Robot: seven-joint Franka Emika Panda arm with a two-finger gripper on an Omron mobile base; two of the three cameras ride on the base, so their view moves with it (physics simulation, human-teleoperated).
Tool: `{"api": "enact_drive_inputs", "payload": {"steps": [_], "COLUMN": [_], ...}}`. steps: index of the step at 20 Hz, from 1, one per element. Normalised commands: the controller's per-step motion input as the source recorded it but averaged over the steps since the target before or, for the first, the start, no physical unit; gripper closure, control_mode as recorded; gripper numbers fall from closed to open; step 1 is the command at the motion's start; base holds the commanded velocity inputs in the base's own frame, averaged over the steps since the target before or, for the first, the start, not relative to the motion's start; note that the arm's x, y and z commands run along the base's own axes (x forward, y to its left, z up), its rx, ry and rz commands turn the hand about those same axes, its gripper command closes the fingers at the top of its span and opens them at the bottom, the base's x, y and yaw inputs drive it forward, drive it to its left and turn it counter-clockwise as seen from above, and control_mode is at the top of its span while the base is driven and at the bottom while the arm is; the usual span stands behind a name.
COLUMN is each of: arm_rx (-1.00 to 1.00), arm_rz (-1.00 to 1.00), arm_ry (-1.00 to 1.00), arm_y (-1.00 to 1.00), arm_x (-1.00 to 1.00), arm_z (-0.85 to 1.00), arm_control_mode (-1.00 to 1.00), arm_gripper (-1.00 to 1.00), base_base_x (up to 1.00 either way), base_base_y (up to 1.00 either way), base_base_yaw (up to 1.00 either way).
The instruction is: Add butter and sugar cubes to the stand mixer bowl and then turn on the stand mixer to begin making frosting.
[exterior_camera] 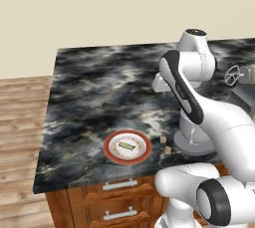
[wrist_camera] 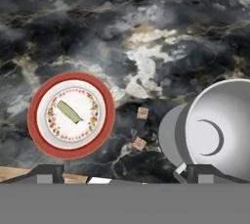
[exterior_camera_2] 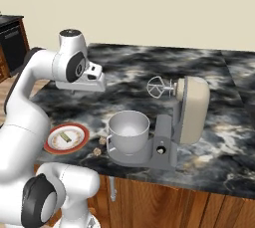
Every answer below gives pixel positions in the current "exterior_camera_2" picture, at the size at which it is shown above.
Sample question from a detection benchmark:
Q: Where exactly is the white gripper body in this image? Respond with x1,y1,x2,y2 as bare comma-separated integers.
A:
54,72,107,94

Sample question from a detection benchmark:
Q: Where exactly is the yellow butter stick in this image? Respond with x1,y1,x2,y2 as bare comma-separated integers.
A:
59,131,74,143

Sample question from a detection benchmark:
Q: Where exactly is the grey mixer bowl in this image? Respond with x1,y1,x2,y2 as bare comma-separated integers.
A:
106,110,151,156

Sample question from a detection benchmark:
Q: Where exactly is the grey and cream stand mixer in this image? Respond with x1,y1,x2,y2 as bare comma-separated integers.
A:
107,75,211,171

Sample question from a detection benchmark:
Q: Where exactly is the red-rimmed white plate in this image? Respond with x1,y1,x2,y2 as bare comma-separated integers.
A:
43,122,91,155

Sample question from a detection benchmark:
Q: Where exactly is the black appliance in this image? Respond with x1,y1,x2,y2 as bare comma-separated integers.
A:
0,14,31,74

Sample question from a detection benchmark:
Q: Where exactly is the wooden cupboard run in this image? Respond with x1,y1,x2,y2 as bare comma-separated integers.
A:
0,46,12,84

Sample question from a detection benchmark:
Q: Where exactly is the wooden cupboard door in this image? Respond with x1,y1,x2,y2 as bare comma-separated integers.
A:
204,191,255,228
89,173,213,228

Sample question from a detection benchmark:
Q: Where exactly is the grey cupboard handle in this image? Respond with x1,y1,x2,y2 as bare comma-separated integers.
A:
109,175,119,203

